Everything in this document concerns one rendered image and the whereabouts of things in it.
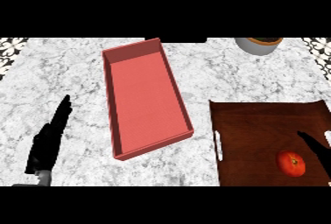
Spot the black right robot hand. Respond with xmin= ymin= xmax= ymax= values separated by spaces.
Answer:
xmin=296 ymin=130 xmax=331 ymax=179

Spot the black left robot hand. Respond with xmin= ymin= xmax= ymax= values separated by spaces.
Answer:
xmin=24 ymin=94 xmax=74 ymax=175

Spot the red tomato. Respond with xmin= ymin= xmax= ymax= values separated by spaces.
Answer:
xmin=275 ymin=150 xmax=308 ymax=178

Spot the dark brown wooden tray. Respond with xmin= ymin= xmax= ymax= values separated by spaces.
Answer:
xmin=209 ymin=99 xmax=331 ymax=187

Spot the red cardboard box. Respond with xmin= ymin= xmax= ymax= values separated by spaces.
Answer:
xmin=101 ymin=38 xmax=196 ymax=162

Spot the grey pot with brown rim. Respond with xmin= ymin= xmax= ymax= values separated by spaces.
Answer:
xmin=233 ymin=38 xmax=286 ymax=56

